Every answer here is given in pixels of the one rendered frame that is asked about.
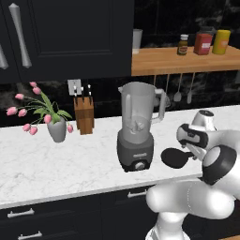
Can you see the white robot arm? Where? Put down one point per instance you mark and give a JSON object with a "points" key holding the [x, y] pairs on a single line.
{"points": [[190, 200]]}

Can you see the dark cupboard door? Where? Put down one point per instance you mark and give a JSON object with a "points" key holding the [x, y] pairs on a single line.
{"points": [[78, 34], [6, 76]]}

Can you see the grey flower vase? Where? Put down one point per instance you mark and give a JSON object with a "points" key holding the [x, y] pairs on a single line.
{"points": [[57, 131]]}

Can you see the pink tulips with green leaves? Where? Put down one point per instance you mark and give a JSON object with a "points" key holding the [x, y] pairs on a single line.
{"points": [[43, 109]]}

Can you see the hanging silver utensil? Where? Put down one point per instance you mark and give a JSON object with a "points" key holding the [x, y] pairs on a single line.
{"points": [[167, 83], [154, 80]]}

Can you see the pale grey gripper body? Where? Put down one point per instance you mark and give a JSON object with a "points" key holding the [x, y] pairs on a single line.
{"points": [[195, 151]]}

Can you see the red jar with black lid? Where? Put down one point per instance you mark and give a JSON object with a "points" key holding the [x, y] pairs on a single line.
{"points": [[203, 42]]}

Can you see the yellow canister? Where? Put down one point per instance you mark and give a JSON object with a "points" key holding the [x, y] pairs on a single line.
{"points": [[221, 42]]}

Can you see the wooden wall shelf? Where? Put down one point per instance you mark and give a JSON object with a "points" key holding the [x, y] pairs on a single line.
{"points": [[175, 62]]}

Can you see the dark bottle with yellow label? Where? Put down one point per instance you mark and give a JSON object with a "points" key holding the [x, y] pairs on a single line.
{"points": [[182, 47]]}

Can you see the dark drawer front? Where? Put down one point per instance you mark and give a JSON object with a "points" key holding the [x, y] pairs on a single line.
{"points": [[62, 209], [68, 231], [125, 215]]}

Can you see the hanging silver spatula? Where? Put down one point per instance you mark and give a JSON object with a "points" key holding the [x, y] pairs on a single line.
{"points": [[189, 95], [177, 95]]}

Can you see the pale grey cup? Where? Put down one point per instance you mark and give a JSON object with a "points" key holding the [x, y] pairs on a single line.
{"points": [[137, 40]]}

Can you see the grey blender with clear jug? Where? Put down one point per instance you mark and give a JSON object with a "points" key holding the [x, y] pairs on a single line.
{"points": [[136, 146]]}

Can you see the wooden knife block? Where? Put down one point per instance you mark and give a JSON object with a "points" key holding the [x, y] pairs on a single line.
{"points": [[84, 117]]}

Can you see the white wall socket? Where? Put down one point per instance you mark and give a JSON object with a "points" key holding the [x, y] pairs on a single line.
{"points": [[74, 83]]}

